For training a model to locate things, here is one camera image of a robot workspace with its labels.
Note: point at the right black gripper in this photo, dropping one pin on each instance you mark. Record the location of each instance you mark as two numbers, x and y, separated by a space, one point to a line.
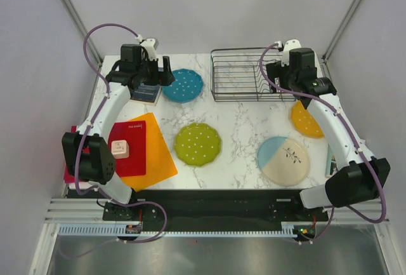
275 70

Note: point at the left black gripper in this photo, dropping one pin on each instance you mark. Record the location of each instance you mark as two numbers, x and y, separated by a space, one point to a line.
165 77

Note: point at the blue polka dot plate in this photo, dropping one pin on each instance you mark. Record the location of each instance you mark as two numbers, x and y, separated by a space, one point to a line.
187 86

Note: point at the black wire dish rack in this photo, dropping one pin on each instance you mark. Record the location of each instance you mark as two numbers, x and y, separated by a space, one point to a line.
236 77

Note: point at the yellow polka dot plate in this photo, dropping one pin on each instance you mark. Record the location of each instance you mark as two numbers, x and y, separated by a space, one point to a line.
304 122

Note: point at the green polka dot plate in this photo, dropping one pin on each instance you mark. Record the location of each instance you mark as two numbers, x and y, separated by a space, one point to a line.
197 144

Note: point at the blue and cream plate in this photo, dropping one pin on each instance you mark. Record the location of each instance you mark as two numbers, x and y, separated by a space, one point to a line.
283 161

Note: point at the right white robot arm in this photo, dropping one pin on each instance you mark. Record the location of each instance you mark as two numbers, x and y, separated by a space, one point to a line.
360 175

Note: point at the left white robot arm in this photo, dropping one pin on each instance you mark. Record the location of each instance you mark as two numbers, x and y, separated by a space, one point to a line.
98 166

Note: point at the dark blue book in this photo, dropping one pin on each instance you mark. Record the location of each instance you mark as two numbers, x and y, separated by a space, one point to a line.
147 95

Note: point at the red cutting board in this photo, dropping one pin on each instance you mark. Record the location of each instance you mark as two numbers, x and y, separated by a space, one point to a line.
135 135

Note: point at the pink square box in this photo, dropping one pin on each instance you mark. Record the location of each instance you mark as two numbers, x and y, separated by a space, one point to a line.
120 149

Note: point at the orange translucent cutting board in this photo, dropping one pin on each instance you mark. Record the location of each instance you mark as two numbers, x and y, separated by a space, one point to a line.
160 164

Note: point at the magenta book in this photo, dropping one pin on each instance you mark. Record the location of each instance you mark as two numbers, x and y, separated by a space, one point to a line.
69 173

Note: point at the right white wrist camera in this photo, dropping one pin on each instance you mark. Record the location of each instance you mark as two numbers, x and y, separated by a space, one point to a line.
285 48

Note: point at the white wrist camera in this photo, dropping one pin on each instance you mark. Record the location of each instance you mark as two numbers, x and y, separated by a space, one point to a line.
150 45
285 48

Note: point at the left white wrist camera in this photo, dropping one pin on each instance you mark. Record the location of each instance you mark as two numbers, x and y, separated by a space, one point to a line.
150 45

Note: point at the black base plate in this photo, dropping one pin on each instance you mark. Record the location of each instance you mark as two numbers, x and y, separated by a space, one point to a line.
218 210

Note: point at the light blue cable duct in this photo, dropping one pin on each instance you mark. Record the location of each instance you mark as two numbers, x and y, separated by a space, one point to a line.
127 230

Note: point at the aluminium frame rail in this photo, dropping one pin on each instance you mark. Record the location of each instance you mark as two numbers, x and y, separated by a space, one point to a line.
78 210

